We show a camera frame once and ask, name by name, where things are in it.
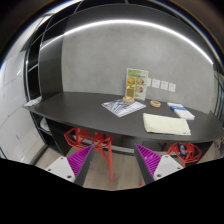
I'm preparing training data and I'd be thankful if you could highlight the round wooden sign base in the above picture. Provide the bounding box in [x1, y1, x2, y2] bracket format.
[123, 96, 134, 103]

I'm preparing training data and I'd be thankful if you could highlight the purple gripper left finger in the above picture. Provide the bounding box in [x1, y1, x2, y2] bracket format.
[46, 145, 94, 186]

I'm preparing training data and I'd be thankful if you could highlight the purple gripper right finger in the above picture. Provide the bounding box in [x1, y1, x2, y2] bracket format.
[134, 144, 182, 184]

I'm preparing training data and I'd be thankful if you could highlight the white blue book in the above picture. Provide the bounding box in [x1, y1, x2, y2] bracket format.
[167, 102, 195, 120]

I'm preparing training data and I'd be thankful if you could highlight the white paper on shelf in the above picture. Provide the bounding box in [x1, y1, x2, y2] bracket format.
[23, 96, 42, 106]

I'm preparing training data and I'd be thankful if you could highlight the grey magazine on table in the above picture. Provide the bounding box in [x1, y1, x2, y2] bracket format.
[102, 99, 145, 117]

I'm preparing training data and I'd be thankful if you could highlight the round wooden coaster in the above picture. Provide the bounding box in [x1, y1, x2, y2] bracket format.
[150, 100, 161, 108]

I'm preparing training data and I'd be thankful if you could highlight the red wire stool right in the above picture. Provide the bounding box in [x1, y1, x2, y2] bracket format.
[166, 143, 202, 166]

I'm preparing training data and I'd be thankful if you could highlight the red wire stool left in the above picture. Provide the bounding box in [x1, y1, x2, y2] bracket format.
[64, 128, 113, 181]

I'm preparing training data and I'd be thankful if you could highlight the white wall socket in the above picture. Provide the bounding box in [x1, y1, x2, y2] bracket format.
[161, 81, 168, 90]
[152, 79, 160, 88]
[168, 83, 176, 92]
[147, 78, 151, 87]

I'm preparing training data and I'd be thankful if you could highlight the red wire stool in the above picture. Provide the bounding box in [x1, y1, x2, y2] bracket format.
[64, 128, 113, 181]
[166, 143, 202, 166]

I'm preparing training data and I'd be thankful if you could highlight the green yellow menu sign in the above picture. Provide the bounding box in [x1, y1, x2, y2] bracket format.
[125, 68, 148, 100]

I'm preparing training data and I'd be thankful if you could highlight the black shelving unit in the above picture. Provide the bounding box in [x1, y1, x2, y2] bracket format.
[25, 19, 70, 156]

